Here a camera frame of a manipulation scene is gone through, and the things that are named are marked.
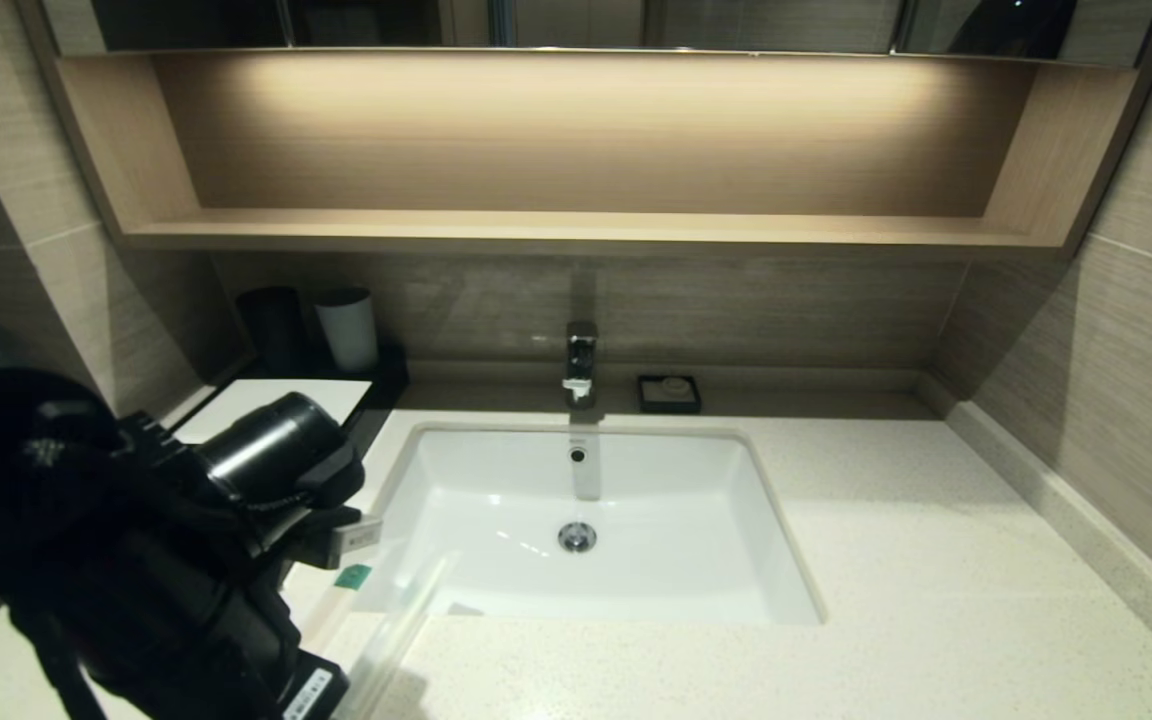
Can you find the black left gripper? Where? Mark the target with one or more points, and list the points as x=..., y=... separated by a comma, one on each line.
x=226, y=640

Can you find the long clear toothbrush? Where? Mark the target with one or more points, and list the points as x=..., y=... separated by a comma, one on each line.
x=396, y=630

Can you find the orange and black left arm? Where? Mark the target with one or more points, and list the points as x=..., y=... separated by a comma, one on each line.
x=36, y=470

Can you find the black amenity box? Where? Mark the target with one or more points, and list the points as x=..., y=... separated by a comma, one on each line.
x=384, y=395

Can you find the green-label toothbrush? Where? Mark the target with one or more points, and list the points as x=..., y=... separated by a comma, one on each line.
x=353, y=577

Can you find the white card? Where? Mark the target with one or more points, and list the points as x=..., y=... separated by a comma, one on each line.
x=236, y=400

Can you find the black cup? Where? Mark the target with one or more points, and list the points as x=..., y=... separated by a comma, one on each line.
x=272, y=325

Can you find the white cup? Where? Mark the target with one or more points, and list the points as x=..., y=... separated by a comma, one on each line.
x=348, y=333

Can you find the chrome sink drain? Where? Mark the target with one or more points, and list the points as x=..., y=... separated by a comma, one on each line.
x=577, y=537

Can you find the chrome faucet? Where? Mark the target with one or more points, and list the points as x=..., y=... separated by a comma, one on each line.
x=581, y=365

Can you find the white sink basin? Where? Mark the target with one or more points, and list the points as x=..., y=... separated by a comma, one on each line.
x=676, y=540

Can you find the black soap dish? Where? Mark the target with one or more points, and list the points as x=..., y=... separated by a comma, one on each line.
x=646, y=406

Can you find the beige soap bar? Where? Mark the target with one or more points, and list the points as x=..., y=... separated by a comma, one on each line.
x=674, y=387

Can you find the mirror cabinet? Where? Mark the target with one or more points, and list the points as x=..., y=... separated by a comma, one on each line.
x=736, y=25

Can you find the light wooden wall shelf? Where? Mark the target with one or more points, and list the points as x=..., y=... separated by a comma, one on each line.
x=576, y=232

